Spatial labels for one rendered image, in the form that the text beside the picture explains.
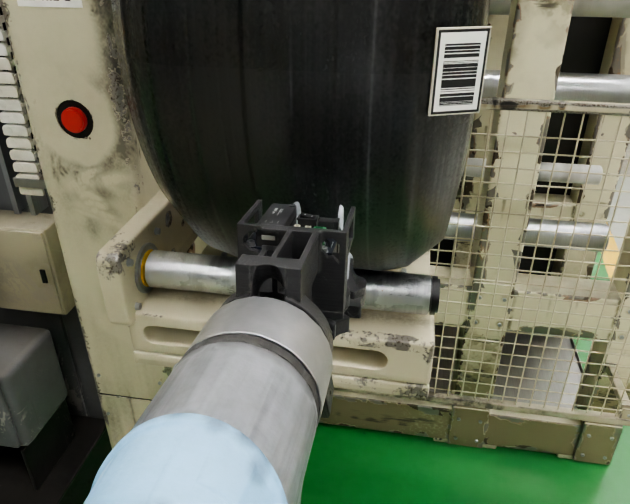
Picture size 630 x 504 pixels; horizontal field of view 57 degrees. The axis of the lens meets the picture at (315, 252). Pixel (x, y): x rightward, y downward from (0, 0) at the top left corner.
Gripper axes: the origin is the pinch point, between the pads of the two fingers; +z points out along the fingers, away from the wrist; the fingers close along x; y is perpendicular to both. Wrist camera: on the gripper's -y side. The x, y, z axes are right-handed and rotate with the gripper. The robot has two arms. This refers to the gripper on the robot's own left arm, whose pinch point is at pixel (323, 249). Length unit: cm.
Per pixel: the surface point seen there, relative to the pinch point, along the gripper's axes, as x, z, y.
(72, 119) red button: 32.1, 15.1, 7.2
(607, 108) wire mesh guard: -38, 57, 5
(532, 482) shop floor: -45, 76, -92
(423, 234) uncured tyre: -8.7, 3.6, 0.8
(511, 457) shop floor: -41, 83, -92
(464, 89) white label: -10.3, -3.2, 14.7
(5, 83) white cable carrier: 40.7, 16.2, 10.8
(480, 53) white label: -11.1, -3.1, 17.1
